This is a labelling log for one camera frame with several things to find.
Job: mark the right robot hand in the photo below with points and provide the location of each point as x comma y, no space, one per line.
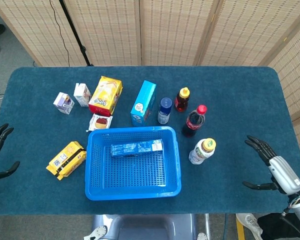
285,172

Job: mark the yellow plastic snack pack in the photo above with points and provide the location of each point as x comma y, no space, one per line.
65,160

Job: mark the purple white small carton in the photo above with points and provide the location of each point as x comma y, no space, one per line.
63,103

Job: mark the white tea bottle yellow cap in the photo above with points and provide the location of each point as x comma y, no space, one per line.
202,151

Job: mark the cola bottle red label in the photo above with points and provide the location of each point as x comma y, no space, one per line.
193,122

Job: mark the blue cookie pack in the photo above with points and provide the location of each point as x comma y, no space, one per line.
137,148

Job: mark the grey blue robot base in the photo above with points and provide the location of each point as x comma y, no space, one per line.
145,227

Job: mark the black trousers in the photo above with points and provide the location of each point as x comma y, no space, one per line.
277,227

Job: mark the white sneaker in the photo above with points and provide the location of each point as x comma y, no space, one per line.
250,223

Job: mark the grey metal leg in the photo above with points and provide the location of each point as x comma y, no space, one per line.
208,226

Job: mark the white milk carton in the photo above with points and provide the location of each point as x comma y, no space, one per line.
81,95

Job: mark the teal table cloth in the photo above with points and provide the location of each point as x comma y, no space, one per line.
227,87

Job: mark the small white cake packet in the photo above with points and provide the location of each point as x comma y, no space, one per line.
100,122

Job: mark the white dotted foot plate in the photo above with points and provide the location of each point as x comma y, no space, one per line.
202,236
97,232

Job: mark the yellow and red cracker bag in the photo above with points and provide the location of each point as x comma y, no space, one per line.
105,96

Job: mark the red sauce bottle yellow cap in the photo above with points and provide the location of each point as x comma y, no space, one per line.
182,101

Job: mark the black tripod pole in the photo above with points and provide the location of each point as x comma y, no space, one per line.
73,32

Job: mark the white bottle dark blue cap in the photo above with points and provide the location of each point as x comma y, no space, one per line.
165,111

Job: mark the blue perforated plastic basket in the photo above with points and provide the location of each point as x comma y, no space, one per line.
132,172

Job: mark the light blue cookie box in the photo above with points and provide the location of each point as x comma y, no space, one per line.
143,102

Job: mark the bamboo folding screen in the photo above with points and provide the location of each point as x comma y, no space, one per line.
110,30

